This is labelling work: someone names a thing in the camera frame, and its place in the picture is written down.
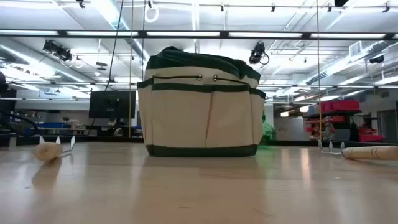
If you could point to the cream and green gardening bag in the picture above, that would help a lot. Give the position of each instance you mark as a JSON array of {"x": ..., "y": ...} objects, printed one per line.
[{"x": 186, "y": 118}]

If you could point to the green clear spray bottle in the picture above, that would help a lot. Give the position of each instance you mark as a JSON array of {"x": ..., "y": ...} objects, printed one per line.
[{"x": 268, "y": 132}]

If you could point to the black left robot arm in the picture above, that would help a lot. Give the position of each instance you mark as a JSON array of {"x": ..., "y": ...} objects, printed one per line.
[{"x": 2, "y": 81}]

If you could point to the black computer monitor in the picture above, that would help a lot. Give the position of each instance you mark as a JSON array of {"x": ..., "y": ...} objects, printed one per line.
[{"x": 112, "y": 104}]

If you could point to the black shelf with red bins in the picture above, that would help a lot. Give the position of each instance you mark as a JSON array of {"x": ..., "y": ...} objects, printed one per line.
[{"x": 339, "y": 105}]

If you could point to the blue storage bin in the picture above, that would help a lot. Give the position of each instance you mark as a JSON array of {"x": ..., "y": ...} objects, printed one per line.
[{"x": 51, "y": 125}]

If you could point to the white ceiling air vent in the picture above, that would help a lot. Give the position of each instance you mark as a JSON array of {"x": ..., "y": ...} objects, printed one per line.
[{"x": 355, "y": 48}]

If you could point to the black ceiling device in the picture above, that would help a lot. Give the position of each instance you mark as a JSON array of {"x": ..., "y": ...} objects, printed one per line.
[{"x": 377, "y": 59}]

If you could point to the black frame crossbar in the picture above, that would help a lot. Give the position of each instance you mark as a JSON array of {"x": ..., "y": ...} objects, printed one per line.
[{"x": 141, "y": 34}]

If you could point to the silver ventilation duct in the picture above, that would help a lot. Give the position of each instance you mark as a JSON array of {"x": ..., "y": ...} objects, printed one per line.
[
  {"x": 31, "y": 60},
  {"x": 342, "y": 67}
]

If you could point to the small white post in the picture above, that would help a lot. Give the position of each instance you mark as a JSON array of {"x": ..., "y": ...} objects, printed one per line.
[{"x": 12, "y": 141}]

